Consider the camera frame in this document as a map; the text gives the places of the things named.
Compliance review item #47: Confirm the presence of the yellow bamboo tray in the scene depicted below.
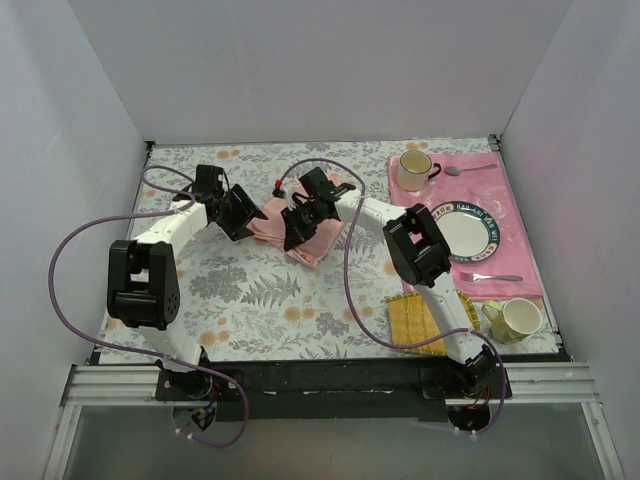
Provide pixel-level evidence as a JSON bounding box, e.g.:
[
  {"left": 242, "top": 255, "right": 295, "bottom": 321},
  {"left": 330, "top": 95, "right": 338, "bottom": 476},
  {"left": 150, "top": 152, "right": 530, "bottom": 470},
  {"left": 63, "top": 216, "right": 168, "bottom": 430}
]
[{"left": 387, "top": 291, "right": 481, "bottom": 356}]

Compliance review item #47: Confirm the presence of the small silver spoon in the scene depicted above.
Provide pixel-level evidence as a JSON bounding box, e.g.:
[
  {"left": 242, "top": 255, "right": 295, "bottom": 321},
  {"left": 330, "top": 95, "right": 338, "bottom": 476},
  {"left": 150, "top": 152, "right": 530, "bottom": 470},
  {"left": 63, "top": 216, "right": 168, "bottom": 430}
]
[{"left": 444, "top": 163, "right": 498, "bottom": 177}]

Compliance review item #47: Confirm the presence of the silver fork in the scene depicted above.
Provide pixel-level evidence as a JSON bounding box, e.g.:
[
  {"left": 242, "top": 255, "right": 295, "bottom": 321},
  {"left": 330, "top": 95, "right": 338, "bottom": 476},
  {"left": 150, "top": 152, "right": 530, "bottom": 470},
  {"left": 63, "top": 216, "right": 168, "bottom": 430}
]
[{"left": 460, "top": 272, "right": 523, "bottom": 282}]

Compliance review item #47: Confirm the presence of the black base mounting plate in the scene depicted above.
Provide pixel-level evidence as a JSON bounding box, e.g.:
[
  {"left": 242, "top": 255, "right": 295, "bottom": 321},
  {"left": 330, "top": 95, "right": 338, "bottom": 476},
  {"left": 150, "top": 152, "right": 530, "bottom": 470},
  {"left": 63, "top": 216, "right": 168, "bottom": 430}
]
[{"left": 154, "top": 357, "right": 512, "bottom": 422}]

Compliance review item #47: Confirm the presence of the peach satin napkin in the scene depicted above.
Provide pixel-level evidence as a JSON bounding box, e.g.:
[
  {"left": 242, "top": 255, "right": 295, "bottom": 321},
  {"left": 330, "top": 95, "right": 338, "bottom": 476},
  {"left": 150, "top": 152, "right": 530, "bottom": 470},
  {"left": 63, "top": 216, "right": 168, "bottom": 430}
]
[{"left": 248, "top": 198, "right": 345, "bottom": 269}]

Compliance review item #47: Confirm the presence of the floral patterned tablecloth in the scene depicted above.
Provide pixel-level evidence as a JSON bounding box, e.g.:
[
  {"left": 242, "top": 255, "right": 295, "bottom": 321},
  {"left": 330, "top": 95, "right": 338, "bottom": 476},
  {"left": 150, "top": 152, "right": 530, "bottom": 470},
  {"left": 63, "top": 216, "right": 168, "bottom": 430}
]
[{"left": 97, "top": 137, "right": 560, "bottom": 364}]

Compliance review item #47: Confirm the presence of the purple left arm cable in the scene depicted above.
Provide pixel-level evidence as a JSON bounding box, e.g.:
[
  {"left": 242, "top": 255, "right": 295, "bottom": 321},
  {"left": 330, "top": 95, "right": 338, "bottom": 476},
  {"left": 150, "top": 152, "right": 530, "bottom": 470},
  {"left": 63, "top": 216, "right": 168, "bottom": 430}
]
[{"left": 48, "top": 165, "right": 250, "bottom": 448}]

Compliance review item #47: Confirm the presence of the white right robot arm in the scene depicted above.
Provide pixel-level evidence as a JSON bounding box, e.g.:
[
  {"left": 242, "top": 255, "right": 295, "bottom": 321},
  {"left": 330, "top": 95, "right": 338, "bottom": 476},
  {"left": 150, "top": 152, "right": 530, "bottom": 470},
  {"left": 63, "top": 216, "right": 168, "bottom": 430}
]
[{"left": 273, "top": 167, "right": 507, "bottom": 399}]

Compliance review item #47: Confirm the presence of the yellow green mug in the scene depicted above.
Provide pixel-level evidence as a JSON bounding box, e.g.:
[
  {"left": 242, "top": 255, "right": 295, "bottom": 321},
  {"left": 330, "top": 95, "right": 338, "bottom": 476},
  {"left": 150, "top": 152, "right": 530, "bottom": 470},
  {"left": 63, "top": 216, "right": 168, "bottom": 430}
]
[{"left": 481, "top": 298, "right": 542, "bottom": 344}]

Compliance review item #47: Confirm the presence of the aluminium frame rail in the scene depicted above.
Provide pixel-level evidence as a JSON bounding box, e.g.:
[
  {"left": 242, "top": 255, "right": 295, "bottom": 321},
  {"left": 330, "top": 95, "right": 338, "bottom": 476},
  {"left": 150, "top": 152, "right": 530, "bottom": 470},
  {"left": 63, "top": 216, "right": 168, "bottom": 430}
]
[{"left": 45, "top": 362, "right": 624, "bottom": 479}]

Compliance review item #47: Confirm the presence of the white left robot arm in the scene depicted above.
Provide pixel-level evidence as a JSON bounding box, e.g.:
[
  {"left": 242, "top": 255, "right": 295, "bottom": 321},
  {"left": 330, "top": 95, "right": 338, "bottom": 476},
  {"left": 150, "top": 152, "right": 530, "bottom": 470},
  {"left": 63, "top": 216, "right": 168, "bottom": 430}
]
[{"left": 107, "top": 165, "right": 266, "bottom": 400}]

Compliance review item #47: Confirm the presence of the pink floral placemat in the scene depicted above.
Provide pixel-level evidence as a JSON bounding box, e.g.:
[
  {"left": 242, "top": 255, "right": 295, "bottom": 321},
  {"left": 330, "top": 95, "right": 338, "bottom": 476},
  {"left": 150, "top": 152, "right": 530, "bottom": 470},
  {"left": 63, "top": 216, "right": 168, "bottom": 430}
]
[{"left": 387, "top": 153, "right": 543, "bottom": 301}]

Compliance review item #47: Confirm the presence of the white mug black rim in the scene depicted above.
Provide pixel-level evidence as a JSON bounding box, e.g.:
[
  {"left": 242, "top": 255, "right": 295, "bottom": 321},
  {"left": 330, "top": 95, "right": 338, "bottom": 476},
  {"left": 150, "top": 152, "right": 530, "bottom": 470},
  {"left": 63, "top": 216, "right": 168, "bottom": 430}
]
[{"left": 396, "top": 150, "right": 442, "bottom": 192}]

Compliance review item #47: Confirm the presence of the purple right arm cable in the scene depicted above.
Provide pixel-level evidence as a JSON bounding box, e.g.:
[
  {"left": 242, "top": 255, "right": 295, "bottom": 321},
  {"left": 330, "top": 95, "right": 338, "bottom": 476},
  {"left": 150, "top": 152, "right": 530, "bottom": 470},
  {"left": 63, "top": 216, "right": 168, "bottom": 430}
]
[{"left": 273, "top": 157, "right": 507, "bottom": 435}]

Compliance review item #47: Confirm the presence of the white plate green rim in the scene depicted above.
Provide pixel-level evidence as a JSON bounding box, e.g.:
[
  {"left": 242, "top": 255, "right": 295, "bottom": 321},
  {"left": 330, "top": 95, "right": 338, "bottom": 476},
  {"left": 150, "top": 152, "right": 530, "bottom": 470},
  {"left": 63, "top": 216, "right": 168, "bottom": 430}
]
[{"left": 431, "top": 201, "right": 501, "bottom": 263}]

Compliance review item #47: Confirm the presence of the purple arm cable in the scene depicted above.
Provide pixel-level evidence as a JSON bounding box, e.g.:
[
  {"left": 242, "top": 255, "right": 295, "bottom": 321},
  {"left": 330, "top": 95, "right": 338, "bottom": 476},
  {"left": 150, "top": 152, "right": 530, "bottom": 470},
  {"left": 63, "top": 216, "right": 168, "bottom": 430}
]
[
  {"left": 48, "top": 165, "right": 250, "bottom": 448},
  {"left": 273, "top": 157, "right": 507, "bottom": 435}
]

